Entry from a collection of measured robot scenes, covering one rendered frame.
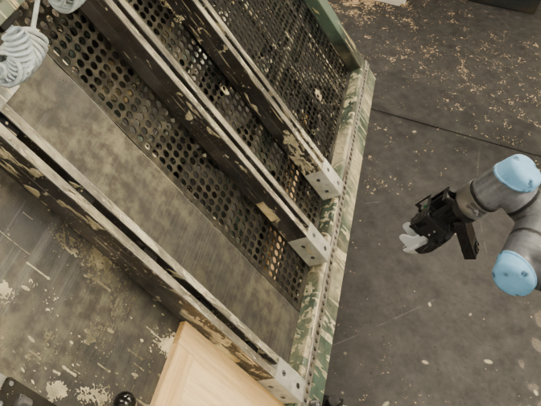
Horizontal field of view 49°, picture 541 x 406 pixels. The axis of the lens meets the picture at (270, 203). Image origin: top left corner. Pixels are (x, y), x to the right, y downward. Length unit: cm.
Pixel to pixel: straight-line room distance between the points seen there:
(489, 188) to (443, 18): 384
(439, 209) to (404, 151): 238
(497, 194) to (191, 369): 73
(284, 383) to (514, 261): 68
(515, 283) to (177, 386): 71
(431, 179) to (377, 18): 168
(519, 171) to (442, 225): 21
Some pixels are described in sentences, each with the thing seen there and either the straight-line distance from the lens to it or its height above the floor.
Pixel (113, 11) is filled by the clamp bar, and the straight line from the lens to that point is 143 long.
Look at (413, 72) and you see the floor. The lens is 430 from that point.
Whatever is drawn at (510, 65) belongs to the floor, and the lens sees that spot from 465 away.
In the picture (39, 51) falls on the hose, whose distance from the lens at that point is 105.
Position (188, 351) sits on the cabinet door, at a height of 118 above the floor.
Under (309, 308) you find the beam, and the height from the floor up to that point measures 90.
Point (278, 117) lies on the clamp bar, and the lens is 183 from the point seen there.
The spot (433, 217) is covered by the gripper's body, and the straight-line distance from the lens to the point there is 129.
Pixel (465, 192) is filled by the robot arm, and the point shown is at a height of 155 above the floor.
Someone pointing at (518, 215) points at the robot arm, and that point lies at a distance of 122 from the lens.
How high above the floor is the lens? 238
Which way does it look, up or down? 48 degrees down
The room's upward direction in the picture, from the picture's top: 6 degrees clockwise
